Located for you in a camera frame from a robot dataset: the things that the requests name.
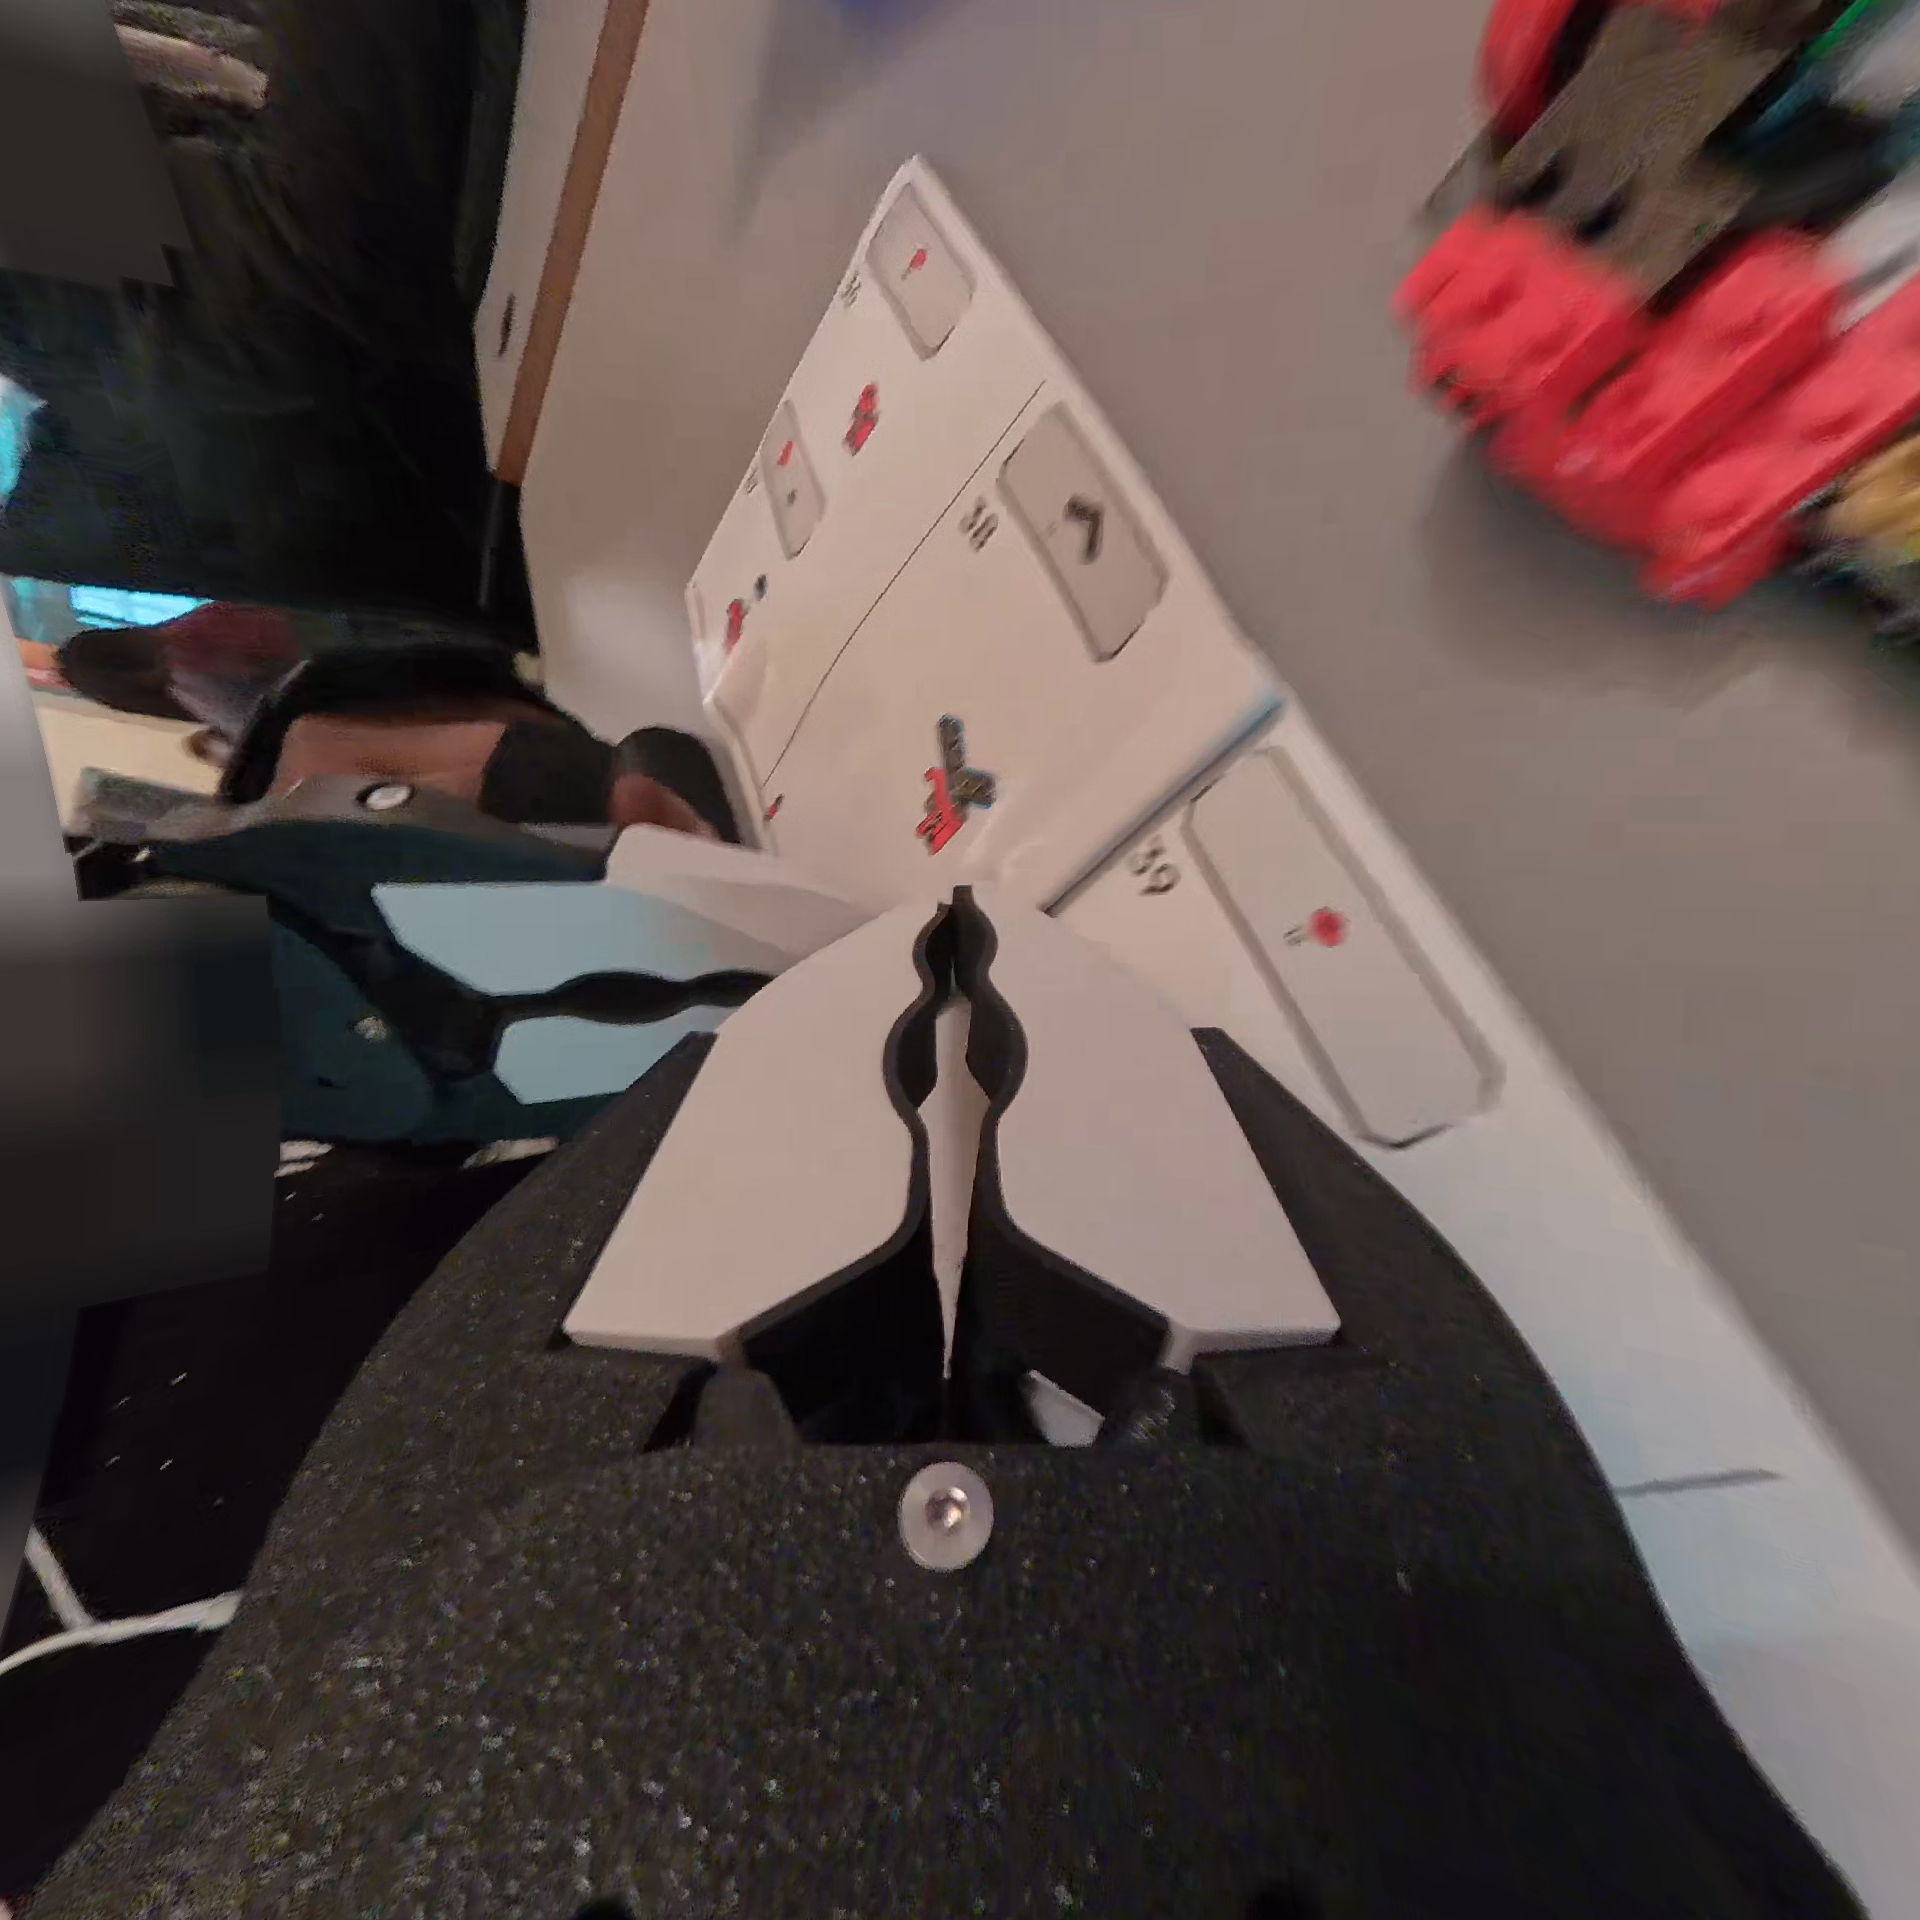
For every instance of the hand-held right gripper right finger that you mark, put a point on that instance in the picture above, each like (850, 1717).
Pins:
(1156, 1170)

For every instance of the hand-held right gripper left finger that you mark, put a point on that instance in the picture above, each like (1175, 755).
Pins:
(751, 1170)

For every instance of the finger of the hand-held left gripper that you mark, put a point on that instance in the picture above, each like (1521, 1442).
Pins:
(525, 931)
(599, 1059)

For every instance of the white lego instruction booklet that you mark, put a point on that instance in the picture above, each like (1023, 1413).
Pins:
(901, 628)

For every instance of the red and black lego car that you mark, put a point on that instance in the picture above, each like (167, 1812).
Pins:
(1575, 346)

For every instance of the person's left hand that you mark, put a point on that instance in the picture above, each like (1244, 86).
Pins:
(375, 752)

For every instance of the person's black clothing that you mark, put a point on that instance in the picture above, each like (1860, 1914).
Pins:
(300, 1348)

